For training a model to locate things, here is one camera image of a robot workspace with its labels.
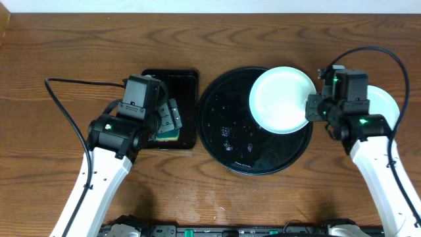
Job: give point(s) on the light green plate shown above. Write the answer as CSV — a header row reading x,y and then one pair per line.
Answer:
x,y
382,103

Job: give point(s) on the black rectangular tray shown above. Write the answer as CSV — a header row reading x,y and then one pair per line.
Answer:
x,y
183,87

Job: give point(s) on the green yellow sponge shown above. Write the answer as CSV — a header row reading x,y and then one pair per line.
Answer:
x,y
169,136

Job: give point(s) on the light blue plate top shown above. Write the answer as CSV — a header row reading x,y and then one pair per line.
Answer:
x,y
278,98

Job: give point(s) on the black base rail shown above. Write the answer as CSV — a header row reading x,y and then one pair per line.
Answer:
x,y
132,226

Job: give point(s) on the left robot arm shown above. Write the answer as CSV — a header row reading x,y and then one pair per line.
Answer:
x,y
112,148

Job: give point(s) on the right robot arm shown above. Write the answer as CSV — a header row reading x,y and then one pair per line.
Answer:
x,y
363,125

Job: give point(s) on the black round tray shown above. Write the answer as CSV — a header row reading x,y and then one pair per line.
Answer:
x,y
230,134

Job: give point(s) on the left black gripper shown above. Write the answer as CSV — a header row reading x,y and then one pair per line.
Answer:
x,y
169,117

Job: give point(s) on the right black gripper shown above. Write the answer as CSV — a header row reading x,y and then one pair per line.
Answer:
x,y
312,114

